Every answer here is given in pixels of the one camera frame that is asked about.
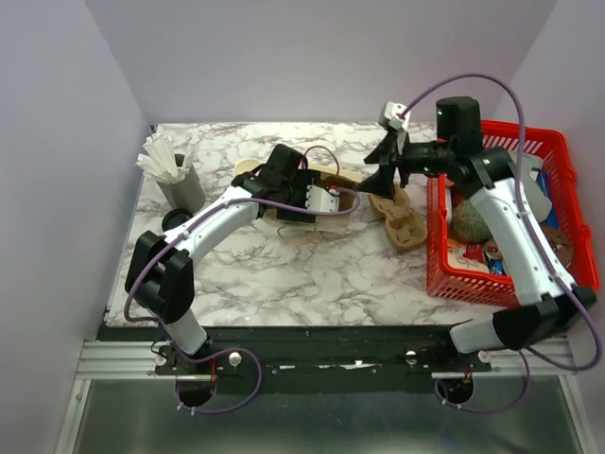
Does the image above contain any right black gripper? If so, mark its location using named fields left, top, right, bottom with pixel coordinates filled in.
left=355, top=129, right=453, bottom=200

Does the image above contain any brown paper bag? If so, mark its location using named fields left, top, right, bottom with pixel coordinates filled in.
left=261, top=163, right=363, bottom=236

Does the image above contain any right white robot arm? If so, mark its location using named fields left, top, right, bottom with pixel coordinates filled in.
left=358, top=96, right=596, bottom=371

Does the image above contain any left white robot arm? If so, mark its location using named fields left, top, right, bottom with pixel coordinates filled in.
left=125, top=145, right=320, bottom=374

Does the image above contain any stack of cardboard cup carriers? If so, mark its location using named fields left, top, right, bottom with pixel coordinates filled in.
left=368, top=187, right=428, bottom=252

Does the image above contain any grey straw holder cup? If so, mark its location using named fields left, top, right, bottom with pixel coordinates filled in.
left=158, top=166, right=206, bottom=214

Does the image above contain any green melon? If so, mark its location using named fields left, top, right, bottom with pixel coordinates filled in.
left=450, top=200, right=493, bottom=244

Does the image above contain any red white snack packet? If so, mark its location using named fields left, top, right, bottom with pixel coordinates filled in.
left=447, top=237, right=489, bottom=273

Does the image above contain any white wrapped straws bundle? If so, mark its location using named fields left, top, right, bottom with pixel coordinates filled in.
left=136, top=132, right=193, bottom=184

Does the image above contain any blue drink can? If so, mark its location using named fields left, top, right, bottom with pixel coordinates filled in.
left=483, top=238, right=507, bottom=276

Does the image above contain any grey plastic bag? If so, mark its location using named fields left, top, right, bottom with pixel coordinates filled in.
left=521, top=153, right=552, bottom=223

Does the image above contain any red plastic basket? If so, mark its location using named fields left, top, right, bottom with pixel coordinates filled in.
left=426, top=127, right=600, bottom=307

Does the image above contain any blue box in basket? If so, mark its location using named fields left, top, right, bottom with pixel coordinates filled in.
left=536, top=170, right=560, bottom=230

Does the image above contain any brown lidded tub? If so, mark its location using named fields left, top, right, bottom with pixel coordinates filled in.
left=542, top=225, right=574, bottom=268

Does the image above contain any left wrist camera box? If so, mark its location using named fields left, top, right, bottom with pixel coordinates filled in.
left=304, top=185, right=339, bottom=213

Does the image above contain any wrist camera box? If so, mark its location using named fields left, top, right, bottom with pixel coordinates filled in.
left=304, top=185, right=339, bottom=213
left=378, top=101, right=409, bottom=153

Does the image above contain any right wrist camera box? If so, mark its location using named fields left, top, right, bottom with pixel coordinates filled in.
left=378, top=101, right=409, bottom=153

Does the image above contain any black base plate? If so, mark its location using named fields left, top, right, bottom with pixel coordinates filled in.
left=97, top=325, right=550, bottom=402

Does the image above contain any aluminium rail frame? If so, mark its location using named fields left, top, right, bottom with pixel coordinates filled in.
left=54, top=338, right=598, bottom=453

